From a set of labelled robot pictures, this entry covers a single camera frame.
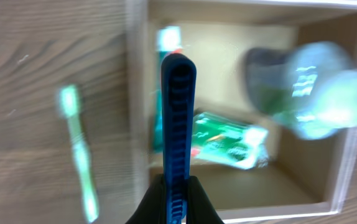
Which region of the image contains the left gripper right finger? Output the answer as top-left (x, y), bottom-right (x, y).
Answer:
top-left (186, 176), bottom-right (224, 224)

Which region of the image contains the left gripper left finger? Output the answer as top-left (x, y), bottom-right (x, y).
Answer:
top-left (126, 174), bottom-right (167, 224)

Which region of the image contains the green soap packet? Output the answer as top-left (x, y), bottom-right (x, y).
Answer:
top-left (191, 112), bottom-right (269, 170)

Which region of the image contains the green white toothbrush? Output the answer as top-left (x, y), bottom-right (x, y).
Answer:
top-left (58, 84), bottom-right (100, 223)

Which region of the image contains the blue disposable razor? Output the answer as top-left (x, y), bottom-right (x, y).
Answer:
top-left (161, 53), bottom-right (197, 224)

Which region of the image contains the clear bottle dark liquid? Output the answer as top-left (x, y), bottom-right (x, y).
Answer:
top-left (244, 42), bottom-right (357, 140)

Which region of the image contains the teal toothpaste tube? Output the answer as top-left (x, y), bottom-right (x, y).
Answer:
top-left (152, 26), bottom-right (182, 152)

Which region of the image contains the white cardboard box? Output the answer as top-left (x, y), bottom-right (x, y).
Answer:
top-left (126, 0), bottom-right (357, 223)

